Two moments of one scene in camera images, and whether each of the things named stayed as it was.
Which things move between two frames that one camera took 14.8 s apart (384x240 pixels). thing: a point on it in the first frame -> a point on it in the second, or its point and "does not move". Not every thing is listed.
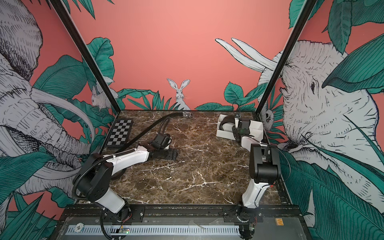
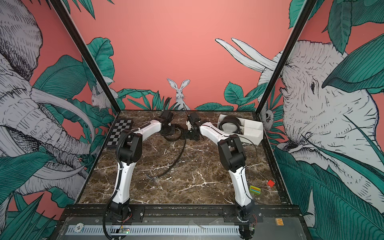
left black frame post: [89, 56] does not move
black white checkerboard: [120, 134] does not move
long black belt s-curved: [230, 118] does not move
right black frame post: [307, 8] does not move
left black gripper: [171, 156] -> [173, 132]
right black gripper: [236, 129] -> [188, 136]
